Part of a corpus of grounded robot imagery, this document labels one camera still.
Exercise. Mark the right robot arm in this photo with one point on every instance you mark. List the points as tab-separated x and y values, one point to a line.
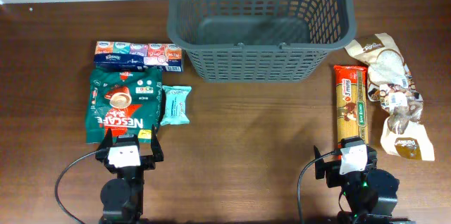
371	193

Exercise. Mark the green Nescafe coffee bag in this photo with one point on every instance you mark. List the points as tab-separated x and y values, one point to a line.
125	103

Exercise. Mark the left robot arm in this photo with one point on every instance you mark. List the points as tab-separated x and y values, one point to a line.
123	196

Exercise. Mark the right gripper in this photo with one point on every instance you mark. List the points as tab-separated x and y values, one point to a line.
332	171

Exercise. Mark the San Remo spaghetti pack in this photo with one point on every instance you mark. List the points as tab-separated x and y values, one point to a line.
351	103

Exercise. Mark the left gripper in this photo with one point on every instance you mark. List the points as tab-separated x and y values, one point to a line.
148	160

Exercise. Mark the Kleenex tissue multipack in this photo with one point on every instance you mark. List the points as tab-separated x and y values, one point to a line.
137	57

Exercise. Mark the dried mushroom bag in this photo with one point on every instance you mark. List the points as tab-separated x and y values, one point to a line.
397	98

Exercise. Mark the teal wet wipes pack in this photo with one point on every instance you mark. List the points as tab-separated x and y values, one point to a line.
175	106

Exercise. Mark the beige rice bag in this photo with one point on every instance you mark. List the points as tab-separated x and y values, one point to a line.
381	54

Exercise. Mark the grey plastic basket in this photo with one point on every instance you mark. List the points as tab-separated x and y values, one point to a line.
259	40

